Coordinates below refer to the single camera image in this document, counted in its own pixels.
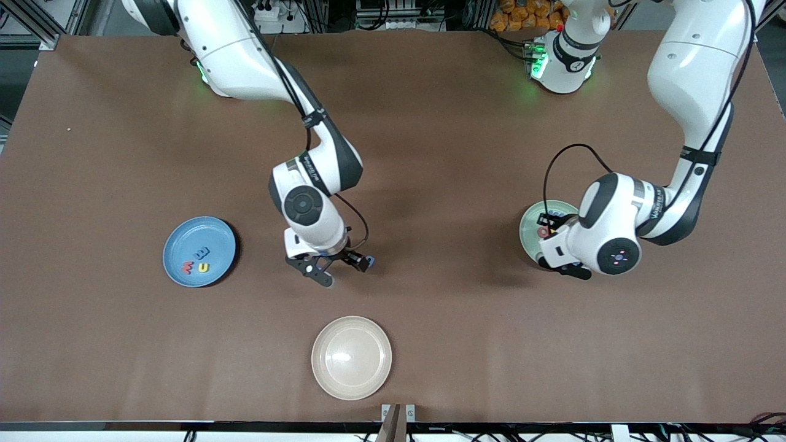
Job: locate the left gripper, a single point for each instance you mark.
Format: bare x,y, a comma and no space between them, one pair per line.
551,224

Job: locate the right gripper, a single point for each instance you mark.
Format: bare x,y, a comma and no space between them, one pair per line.
350,258

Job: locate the blue lowercase letter m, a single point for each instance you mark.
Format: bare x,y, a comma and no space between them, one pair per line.
207,253

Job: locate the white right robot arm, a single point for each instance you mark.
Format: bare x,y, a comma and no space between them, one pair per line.
233,49

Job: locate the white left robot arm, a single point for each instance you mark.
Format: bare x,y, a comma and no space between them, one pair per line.
694,61

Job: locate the green plate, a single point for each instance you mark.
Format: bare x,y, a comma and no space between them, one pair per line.
528,242

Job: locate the beige plate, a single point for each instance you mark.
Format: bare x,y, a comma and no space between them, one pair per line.
351,358

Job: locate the blue plate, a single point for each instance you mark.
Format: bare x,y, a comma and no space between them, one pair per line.
202,233

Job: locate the black table edge trim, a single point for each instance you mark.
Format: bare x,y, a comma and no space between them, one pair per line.
184,425

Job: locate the bag of oranges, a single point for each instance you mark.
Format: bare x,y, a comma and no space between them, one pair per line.
522,18

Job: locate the white power strip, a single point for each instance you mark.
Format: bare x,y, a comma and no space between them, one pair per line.
273,12
399,23

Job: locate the metal table edge bracket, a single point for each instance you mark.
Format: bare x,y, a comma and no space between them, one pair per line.
396,423

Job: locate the aluminium frame post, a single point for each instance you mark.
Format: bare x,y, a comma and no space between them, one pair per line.
37,31
752,31

